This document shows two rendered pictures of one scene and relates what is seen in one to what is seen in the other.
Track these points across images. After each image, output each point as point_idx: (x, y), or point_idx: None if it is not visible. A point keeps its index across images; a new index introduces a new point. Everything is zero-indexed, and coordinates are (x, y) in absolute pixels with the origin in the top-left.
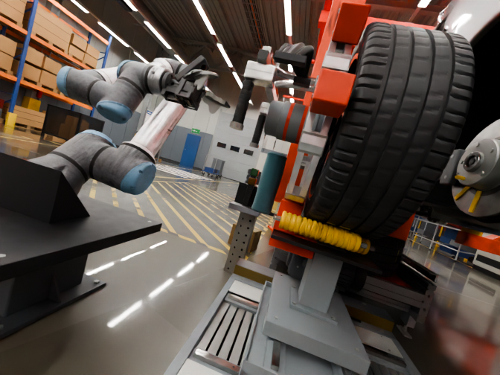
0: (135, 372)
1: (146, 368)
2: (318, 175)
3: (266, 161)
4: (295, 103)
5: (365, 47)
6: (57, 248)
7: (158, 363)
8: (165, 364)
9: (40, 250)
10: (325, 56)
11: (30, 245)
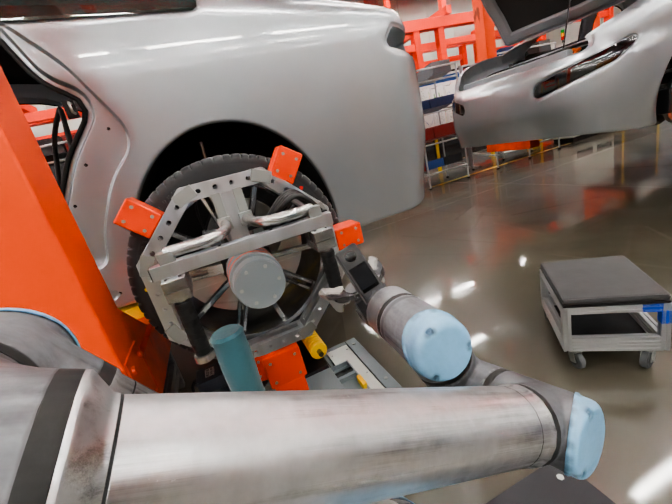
0: (436, 501)
1: (426, 500)
2: (204, 323)
3: (242, 346)
4: (263, 251)
5: (320, 195)
6: (517, 489)
7: (415, 500)
8: (410, 495)
9: (531, 485)
10: (325, 206)
11: (545, 499)
